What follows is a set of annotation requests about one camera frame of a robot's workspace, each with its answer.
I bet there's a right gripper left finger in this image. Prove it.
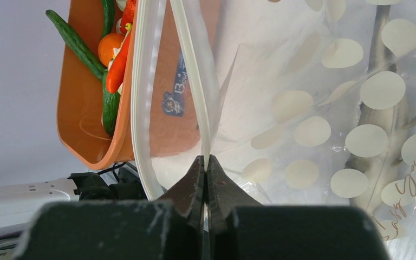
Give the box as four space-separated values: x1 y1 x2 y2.
158 155 205 259

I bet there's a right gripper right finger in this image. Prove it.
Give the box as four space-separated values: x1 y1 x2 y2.
206 155 262 259

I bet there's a clear dotted zip bag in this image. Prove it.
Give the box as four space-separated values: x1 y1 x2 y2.
131 1 416 259

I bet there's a grey toy fish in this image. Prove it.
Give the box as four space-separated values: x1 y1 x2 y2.
344 5 416 216

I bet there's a long green cucumber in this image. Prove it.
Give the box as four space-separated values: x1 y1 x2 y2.
45 9 106 81

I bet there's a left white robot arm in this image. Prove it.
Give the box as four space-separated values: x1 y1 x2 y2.
0 162 147 239

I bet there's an orange plastic tub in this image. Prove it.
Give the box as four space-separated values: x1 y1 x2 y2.
57 8 199 170

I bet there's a red chili pepper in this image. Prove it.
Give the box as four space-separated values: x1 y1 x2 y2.
106 23 132 94

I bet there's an orange fruit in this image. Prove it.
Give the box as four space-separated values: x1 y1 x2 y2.
97 33 125 67

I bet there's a green bean pod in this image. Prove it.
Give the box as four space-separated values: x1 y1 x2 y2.
101 0 115 38

